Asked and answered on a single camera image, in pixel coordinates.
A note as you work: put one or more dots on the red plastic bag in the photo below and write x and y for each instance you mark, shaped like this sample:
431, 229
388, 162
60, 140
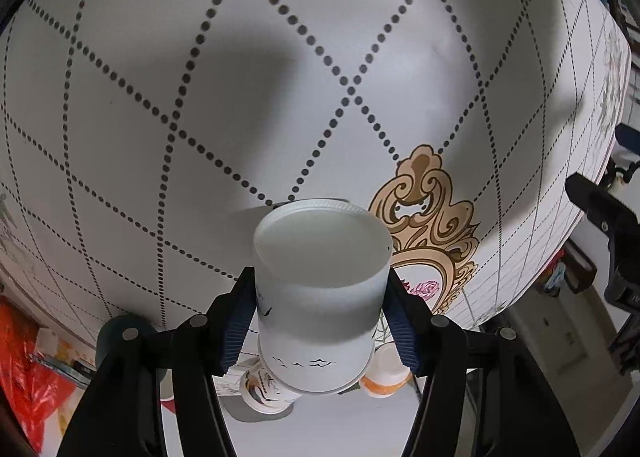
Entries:
27, 362

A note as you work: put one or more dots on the white dotted tablecloth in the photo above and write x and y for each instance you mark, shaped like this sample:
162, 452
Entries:
300, 87

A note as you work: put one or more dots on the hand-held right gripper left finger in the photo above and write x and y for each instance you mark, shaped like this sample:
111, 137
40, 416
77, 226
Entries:
239, 319

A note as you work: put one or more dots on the white cup with brown print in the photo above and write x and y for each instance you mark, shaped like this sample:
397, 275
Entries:
262, 389

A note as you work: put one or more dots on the white paper cup bird print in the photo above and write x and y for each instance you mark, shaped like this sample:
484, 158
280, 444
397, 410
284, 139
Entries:
320, 287

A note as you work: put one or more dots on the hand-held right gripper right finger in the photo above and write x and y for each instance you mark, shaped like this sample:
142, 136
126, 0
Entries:
404, 332

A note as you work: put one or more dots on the white cup orange band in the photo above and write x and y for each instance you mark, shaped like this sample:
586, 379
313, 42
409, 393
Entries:
385, 372

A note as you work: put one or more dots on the black tripod stand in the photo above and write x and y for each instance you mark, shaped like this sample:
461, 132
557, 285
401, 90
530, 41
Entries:
607, 237

